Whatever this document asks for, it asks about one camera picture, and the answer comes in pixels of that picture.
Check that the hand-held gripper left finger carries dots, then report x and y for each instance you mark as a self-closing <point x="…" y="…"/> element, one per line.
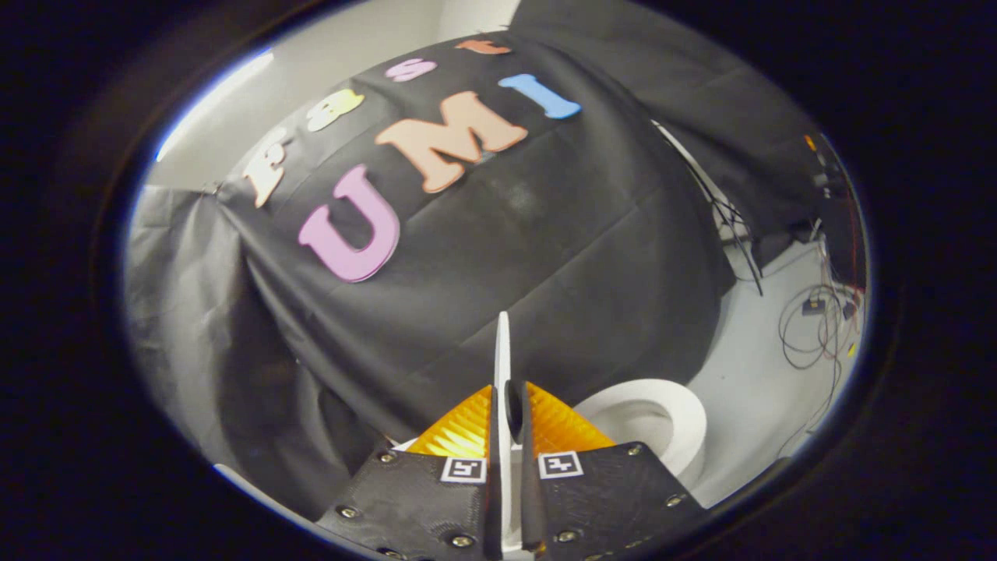
<point x="413" y="499"/>

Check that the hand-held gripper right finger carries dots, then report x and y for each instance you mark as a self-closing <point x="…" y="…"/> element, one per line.
<point x="607" y="499"/>

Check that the white toilet lid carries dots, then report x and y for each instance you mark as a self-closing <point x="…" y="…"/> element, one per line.
<point x="503" y="351"/>

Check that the white toilet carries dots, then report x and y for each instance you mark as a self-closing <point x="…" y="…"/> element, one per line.
<point x="646" y="413"/>

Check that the black backdrop cloth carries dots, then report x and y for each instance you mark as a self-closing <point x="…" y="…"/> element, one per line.
<point x="685" y="86"/>
<point x="195" y="312"/>
<point x="545" y="257"/>

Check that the small black adapter box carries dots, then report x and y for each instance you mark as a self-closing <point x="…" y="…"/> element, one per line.
<point x="814" y="306"/>

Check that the black light stand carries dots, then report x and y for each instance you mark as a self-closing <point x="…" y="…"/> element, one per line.
<point x="724" y="218"/>

